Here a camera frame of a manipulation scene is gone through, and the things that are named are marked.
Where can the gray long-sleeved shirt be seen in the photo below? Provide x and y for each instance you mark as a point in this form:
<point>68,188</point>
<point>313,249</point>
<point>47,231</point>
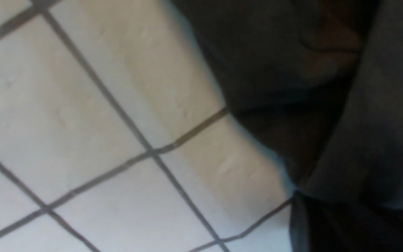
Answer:
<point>320,83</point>

